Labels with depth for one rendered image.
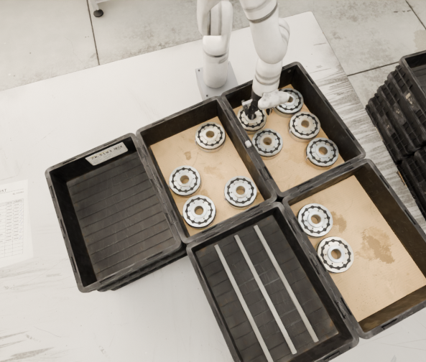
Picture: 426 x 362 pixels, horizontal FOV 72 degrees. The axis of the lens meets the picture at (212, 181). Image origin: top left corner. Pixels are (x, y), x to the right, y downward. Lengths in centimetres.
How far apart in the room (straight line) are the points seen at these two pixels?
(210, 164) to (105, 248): 42
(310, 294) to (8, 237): 106
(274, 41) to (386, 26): 210
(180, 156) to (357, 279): 66
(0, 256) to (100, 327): 46
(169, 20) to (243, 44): 128
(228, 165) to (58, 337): 79
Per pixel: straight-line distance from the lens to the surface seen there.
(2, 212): 136
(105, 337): 113
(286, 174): 100
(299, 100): 110
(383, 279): 102
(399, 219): 100
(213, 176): 98
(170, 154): 102
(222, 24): 96
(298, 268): 94
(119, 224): 99
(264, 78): 85
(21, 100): 156
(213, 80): 116
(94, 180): 107
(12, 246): 130
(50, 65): 269
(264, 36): 74
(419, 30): 287
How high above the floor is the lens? 174
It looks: 70 degrees down
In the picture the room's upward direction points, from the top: 8 degrees counter-clockwise
